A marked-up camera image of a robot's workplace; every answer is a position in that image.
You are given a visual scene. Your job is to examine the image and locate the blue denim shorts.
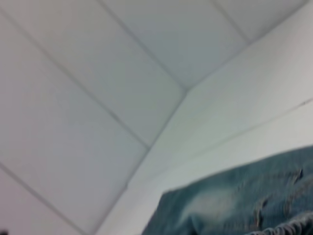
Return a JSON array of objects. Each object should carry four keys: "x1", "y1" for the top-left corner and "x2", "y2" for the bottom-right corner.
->
[{"x1": 143, "y1": 145, "x2": 313, "y2": 235}]

